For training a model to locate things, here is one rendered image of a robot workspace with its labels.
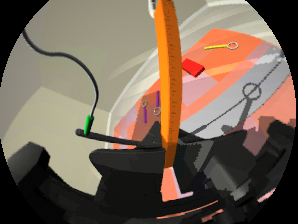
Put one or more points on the red rectangular block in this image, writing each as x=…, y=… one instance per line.
x=193, y=68

